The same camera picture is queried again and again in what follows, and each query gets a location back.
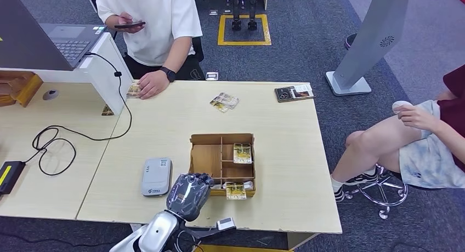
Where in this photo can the person's right hand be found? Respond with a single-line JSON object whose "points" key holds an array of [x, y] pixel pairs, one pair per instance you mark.
{"points": [[127, 29]]}

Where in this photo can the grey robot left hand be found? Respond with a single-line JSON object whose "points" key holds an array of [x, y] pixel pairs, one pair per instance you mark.
{"points": [[189, 196]]}

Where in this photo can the person's left hand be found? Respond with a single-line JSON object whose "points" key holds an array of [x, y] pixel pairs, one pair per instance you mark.
{"points": [[152, 84]]}

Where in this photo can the person's hand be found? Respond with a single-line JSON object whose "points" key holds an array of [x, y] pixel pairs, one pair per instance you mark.
{"points": [[417, 118]]}

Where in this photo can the black smartphone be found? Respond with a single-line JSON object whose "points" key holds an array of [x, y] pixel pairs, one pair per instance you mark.
{"points": [[129, 25]]}

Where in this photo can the stack of yellow cards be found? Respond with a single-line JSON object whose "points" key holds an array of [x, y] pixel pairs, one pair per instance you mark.
{"points": [[132, 91]]}

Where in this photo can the round handheld device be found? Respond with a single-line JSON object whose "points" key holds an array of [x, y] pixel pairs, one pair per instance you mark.
{"points": [[400, 104]]}

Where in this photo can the wooden compartment box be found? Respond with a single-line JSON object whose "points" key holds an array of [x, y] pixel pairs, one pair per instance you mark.
{"points": [[205, 156]]}

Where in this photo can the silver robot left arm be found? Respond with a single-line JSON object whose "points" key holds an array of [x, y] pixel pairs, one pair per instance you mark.
{"points": [[160, 230]]}

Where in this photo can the person's forearm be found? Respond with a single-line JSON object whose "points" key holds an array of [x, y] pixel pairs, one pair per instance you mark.
{"points": [[452, 141]]}

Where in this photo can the person's left forearm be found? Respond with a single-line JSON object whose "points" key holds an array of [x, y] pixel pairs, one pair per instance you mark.
{"points": [[180, 54]]}

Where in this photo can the person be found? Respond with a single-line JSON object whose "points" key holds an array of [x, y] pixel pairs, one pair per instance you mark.
{"points": [[156, 25], [399, 145]]}

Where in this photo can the yellow room key card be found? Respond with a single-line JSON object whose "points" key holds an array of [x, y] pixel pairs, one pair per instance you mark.
{"points": [[236, 191], [242, 153]]}

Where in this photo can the small yellow card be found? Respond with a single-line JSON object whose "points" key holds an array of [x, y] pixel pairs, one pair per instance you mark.
{"points": [[107, 111]]}

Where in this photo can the black wristwatch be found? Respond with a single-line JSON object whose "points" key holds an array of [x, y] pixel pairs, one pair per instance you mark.
{"points": [[169, 74]]}

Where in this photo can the white desk riser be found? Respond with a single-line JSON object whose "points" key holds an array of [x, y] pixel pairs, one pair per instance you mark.
{"points": [[98, 72]]}

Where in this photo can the black office chair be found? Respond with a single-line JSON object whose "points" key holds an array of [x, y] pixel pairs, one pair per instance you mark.
{"points": [[198, 47]]}

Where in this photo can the white floor socket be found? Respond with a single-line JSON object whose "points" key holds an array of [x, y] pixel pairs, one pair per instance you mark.
{"points": [[212, 76]]}

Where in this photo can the white power strip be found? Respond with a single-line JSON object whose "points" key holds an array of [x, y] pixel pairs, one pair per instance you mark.
{"points": [[135, 227]]}

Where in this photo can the loose pile of cards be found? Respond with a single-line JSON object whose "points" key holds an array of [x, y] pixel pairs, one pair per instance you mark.
{"points": [[224, 102]]}

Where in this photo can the chrome stool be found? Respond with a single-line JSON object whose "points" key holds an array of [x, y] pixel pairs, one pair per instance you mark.
{"points": [[381, 192]]}

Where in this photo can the small floor plate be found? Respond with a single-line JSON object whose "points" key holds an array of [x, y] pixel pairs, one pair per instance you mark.
{"points": [[213, 12], [227, 11]]}

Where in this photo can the grey kiosk stand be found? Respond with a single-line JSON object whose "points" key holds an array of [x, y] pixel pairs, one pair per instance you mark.
{"points": [[370, 36]]}

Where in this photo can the yellow floor tape square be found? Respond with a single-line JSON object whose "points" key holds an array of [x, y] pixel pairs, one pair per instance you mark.
{"points": [[244, 42]]}

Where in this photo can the dark rounded object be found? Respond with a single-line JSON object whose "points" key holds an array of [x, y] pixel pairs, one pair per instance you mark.
{"points": [[350, 40]]}

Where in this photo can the dark grey laptop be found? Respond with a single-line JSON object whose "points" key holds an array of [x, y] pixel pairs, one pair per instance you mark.
{"points": [[21, 36]]}

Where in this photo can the background humanoid robot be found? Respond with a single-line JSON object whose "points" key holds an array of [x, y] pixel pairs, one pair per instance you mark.
{"points": [[236, 11]]}

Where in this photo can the wooden desk tray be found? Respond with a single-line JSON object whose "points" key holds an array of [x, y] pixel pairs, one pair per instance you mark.
{"points": [[21, 89]]}

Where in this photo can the black power adapter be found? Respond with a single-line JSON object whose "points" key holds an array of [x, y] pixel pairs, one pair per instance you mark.
{"points": [[9, 176]]}

